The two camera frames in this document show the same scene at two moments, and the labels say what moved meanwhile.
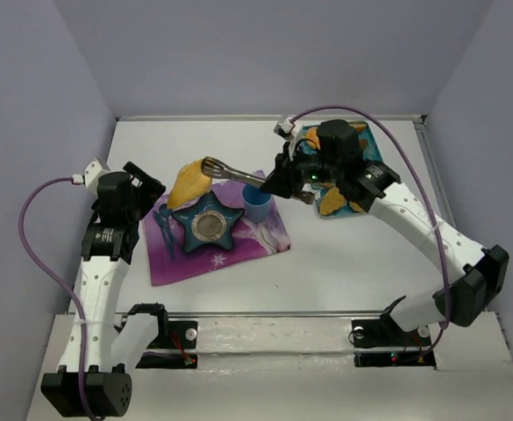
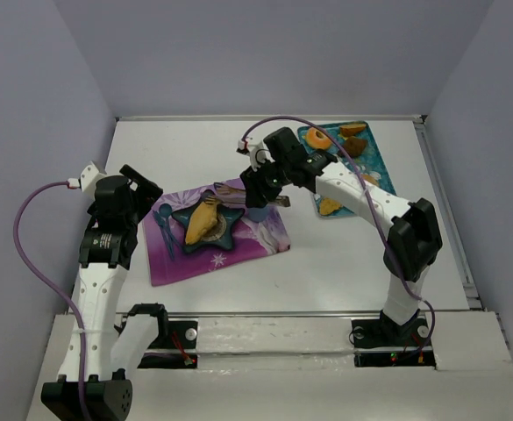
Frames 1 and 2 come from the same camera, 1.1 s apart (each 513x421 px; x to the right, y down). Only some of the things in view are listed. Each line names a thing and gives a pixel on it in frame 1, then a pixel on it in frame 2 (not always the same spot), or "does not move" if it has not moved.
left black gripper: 144,184 does not move
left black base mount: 172,335 does not move
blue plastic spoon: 166,212 does not move
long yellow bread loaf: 189,183 → 203,217
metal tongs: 215,168 → 234,195
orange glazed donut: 311,135 does not move
